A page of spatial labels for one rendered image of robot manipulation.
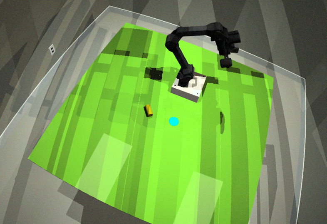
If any yellow tall cylinder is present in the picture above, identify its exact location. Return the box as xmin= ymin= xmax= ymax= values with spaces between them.
xmin=145 ymin=105 xmax=153 ymax=117

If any cyan circle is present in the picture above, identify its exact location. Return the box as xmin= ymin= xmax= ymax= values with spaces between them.
xmin=169 ymin=117 xmax=179 ymax=126

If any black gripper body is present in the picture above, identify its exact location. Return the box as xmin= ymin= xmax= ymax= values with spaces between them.
xmin=217 ymin=42 xmax=232 ymax=68

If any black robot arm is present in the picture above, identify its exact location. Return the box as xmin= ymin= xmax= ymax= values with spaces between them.
xmin=165 ymin=22 xmax=241 ymax=88

